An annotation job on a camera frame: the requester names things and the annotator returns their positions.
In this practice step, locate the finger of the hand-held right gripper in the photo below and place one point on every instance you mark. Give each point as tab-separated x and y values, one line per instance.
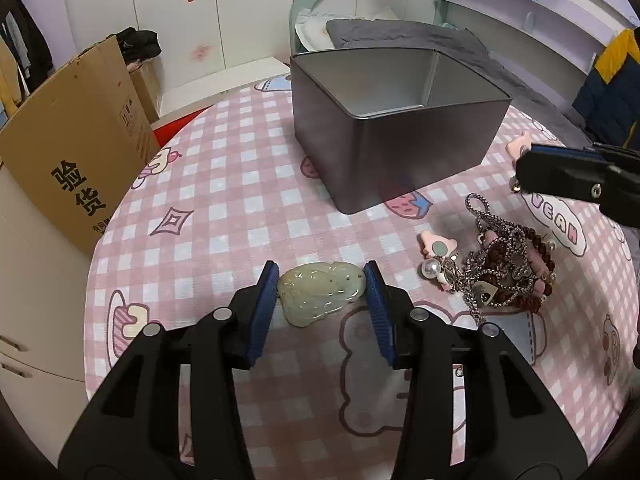
560	175
620	151

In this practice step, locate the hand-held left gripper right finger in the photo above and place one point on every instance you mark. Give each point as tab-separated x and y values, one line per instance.
380	310

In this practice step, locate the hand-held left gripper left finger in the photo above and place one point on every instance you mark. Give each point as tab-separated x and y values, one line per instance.
265	305

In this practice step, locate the pale green jade pendant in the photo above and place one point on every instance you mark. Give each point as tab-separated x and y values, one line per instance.
315	292

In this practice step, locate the pearl earring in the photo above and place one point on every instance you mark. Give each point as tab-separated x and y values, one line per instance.
431	268

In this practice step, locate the pink hair clip grey oval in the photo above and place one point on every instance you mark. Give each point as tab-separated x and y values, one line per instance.
436	246

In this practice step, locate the pink tube hair accessory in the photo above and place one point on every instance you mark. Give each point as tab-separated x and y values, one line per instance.
537	267

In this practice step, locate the grey metal tin box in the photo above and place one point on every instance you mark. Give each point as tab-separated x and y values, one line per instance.
400	160

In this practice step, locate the yellow and navy jacket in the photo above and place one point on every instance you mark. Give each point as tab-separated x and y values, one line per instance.
607	95

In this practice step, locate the pink checkered cartoon tablecloth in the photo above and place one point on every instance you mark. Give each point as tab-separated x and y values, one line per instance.
225	210

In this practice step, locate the red plastic item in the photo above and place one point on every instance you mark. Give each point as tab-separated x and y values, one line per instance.
175	127

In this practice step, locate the small brown cardboard box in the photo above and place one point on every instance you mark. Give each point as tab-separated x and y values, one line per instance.
146	90

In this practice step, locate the large brown cardboard box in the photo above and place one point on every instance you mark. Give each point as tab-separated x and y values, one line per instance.
75	135

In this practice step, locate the pale pink butterfly sticker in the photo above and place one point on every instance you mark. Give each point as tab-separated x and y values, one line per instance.
202	51

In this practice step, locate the white pillow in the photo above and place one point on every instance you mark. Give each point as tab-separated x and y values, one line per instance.
312	30

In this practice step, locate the pile of black clothes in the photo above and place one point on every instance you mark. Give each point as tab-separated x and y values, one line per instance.
137	42

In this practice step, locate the white wardrobe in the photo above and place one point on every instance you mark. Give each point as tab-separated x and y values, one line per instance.
150	5

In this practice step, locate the yellow hanging garment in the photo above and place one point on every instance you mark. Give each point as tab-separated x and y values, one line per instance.
7	80

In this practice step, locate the black hanging coat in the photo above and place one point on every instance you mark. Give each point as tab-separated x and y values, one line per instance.
32	45

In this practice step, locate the lilac wall shelves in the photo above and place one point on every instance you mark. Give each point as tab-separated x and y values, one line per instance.
550	15

